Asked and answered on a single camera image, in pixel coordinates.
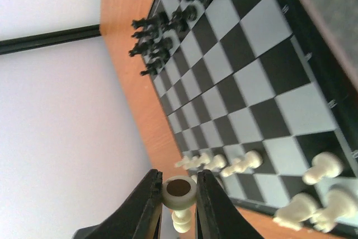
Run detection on white chess pawn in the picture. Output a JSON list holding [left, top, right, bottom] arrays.
[[220, 150, 263, 177], [302, 152, 343, 185]]

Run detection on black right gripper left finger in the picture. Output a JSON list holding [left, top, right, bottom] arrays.
[[72, 169, 163, 239]]

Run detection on black frame post left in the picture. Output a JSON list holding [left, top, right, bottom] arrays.
[[1, 25, 101, 55]]

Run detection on black and silver chessboard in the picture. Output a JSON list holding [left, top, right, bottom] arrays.
[[152, 0, 357, 215]]

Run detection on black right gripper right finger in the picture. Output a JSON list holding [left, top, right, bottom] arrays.
[[195, 170, 263, 239]]

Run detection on white chess bishop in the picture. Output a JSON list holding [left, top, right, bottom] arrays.
[[162, 176, 197, 233]]

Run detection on white chess piece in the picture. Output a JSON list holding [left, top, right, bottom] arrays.
[[312, 187, 357, 233], [273, 193, 318, 231]]

